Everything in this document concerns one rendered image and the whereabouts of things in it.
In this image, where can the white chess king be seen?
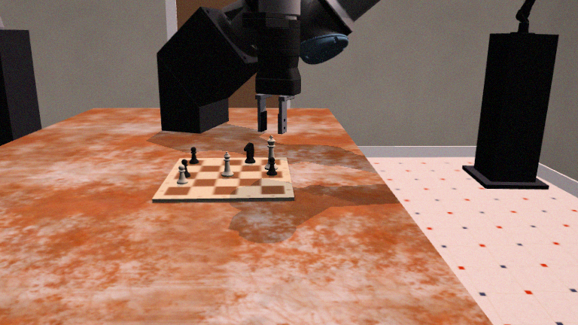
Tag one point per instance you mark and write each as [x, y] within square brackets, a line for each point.
[271, 145]

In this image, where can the brown and cream chessboard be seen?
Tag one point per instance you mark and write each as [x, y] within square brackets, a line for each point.
[249, 183]

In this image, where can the white pawn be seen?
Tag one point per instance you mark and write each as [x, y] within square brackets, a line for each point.
[182, 179]

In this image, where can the white bishop chess piece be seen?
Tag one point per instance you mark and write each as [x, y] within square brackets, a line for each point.
[227, 172]

